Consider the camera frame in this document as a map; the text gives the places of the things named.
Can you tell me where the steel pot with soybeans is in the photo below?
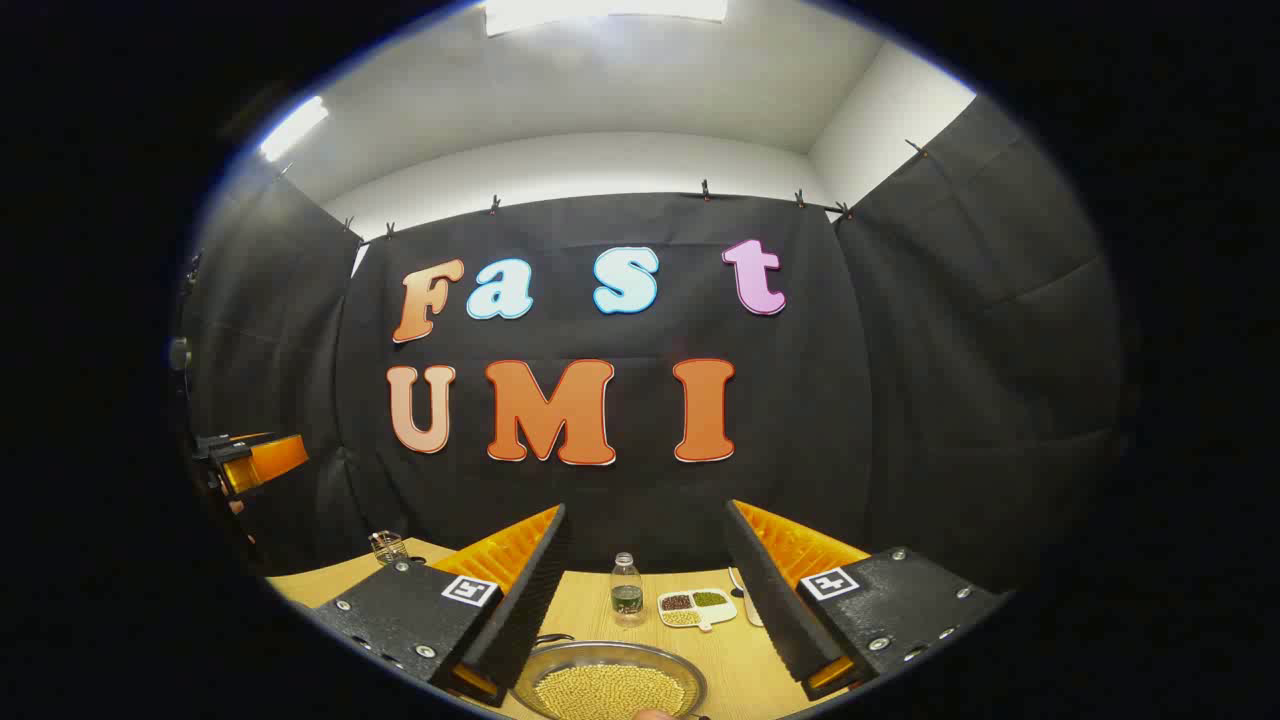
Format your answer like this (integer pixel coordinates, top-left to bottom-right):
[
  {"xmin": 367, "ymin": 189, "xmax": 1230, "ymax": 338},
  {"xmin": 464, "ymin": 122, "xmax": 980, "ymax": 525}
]
[{"xmin": 510, "ymin": 640, "xmax": 709, "ymax": 720}]

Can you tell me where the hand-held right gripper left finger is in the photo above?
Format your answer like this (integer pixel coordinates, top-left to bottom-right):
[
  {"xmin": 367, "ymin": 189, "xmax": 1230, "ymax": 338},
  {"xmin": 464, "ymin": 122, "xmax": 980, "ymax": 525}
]
[{"xmin": 310, "ymin": 503, "xmax": 574, "ymax": 709}]

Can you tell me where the row of black cloth clips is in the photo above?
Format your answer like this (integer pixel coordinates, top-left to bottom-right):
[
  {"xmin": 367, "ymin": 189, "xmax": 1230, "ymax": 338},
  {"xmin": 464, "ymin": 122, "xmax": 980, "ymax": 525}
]
[{"xmin": 278, "ymin": 138, "xmax": 931, "ymax": 241}]

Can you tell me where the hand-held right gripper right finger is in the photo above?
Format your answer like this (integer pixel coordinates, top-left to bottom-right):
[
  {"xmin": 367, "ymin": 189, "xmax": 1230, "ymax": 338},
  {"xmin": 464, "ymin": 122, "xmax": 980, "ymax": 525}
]
[{"xmin": 722, "ymin": 498, "xmax": 1011, "ymax": 701}]

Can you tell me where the small ceiling light panel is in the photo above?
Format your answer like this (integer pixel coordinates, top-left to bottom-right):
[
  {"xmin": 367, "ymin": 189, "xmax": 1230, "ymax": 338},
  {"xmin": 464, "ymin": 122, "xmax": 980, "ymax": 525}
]
[{"xmin": 260, "ymin": 97, "xmax": 329, "ymax": 163}]

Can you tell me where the white divided bean dish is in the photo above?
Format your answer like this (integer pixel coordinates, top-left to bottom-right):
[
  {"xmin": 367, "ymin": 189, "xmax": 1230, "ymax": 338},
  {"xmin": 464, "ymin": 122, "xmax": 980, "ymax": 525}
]
[{"xmin": 657, "ymin": 588, "xmax": 739, "ymax": 633}]

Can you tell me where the white power cable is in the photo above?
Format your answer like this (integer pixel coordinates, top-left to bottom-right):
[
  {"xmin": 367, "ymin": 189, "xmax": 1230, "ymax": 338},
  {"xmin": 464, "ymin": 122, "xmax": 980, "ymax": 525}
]
[{"xmin": 728, "ymin": 568, "xmax": 766, "ymax": 628}]

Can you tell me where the clear plastic water bottle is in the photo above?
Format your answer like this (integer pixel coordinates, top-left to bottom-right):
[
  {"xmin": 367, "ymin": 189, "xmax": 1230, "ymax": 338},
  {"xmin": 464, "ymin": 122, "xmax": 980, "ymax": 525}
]
[{"xmin": 610, "ymin": 552, "xmax": 646, "ymax": 628}]

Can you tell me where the large ceiling light panel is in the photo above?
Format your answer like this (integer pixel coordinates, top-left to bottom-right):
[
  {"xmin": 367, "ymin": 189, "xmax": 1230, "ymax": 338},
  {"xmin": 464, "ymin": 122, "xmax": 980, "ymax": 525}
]
[{"xmin": 485, "ymin": 0, "xmax": 729, "ymax": 38}]

